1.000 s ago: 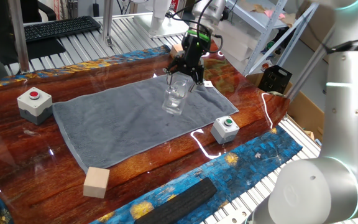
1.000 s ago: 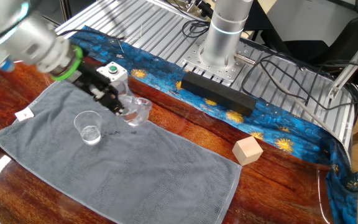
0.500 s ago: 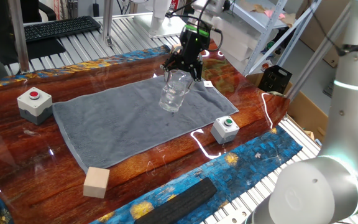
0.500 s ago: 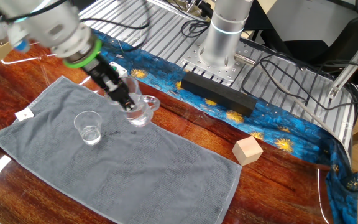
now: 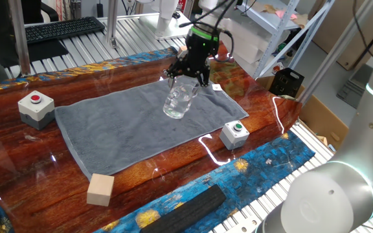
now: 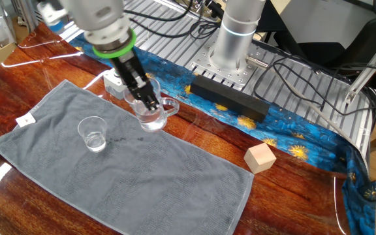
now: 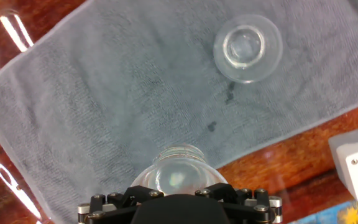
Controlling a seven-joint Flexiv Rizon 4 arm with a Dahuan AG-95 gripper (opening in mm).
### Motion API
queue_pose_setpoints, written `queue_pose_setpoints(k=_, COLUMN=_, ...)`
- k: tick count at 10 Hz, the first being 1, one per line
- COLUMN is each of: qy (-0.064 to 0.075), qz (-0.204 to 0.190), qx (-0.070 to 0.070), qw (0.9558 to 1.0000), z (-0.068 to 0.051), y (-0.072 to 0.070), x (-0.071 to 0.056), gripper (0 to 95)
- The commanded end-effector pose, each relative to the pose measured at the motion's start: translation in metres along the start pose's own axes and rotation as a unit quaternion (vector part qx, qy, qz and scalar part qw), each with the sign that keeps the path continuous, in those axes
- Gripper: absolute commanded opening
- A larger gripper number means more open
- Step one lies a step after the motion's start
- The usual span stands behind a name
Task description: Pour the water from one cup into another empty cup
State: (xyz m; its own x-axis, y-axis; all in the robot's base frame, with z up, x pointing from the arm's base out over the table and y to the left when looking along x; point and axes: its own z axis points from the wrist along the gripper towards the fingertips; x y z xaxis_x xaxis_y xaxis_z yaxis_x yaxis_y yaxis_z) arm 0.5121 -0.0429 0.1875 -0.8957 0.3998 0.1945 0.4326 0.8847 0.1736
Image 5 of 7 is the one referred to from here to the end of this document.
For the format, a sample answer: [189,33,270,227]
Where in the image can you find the brown cardboard box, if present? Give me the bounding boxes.
[256,74,351,146]

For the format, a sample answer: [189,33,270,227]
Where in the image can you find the white stand base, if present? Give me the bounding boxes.
[139,0,194,40]

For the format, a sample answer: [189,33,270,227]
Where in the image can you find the grey plastic bin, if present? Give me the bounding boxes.
[336,63,373,109]

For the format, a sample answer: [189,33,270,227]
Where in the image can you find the red push button box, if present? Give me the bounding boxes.
[17,90,56,131]

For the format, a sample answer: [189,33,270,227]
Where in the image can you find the brown board panel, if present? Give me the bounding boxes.
[309,0,373,71]

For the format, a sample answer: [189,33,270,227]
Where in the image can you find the aluminium frame post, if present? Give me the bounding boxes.
[7,0,32,77]
[298,0,373,105]
[105,0,120,49]

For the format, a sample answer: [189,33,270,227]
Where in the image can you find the black keyboard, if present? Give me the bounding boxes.
[24,16,106,45]

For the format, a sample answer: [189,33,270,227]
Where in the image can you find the clear glass mug with water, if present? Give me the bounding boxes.
[163,76,201,120]

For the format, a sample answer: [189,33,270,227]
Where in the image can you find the black desk mat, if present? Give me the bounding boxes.
[26,38,70,63]

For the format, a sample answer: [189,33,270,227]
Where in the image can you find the white metal shelf frame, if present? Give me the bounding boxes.
[234,0,336,80]

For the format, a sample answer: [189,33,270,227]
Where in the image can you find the black office chair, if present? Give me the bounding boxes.
[21,0,60,24]

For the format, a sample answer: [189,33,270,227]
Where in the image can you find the black camera cable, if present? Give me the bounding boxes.
[351,0,373,76]

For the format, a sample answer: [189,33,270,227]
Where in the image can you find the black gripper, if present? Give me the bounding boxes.
[163,32,220,98]

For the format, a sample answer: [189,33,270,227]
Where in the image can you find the black foam block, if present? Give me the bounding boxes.
[140,184,228,233]

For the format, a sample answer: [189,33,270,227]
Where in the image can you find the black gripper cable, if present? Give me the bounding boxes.
[179,0,244,63]

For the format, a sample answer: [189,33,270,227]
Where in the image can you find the blue starry tablecloth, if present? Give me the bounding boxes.
[0,47,317,233]

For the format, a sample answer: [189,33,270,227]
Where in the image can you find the white flat boxes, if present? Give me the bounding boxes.
[218,17,271,65]

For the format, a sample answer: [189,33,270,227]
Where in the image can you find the green push button box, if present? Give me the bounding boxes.
[219,120,251,151]

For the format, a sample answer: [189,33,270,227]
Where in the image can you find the black plastic crate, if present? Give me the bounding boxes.
[268,67,306,98]

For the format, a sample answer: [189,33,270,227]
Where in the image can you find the light wooden cube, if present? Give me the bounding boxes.
[86,173,115,207]

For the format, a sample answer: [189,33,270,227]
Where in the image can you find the grey towel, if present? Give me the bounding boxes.
[54,73,250,181]

